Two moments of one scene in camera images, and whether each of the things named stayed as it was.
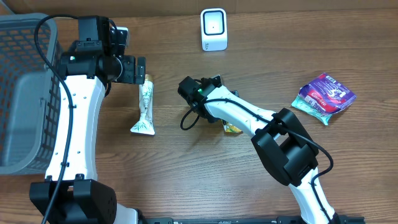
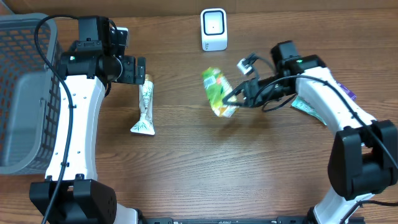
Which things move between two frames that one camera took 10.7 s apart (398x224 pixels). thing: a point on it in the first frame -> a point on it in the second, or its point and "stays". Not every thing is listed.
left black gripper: [140, 70] stays
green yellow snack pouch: [229, 127] -> [217, 87]
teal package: [311, 110] stays
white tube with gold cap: [145, 125] stays
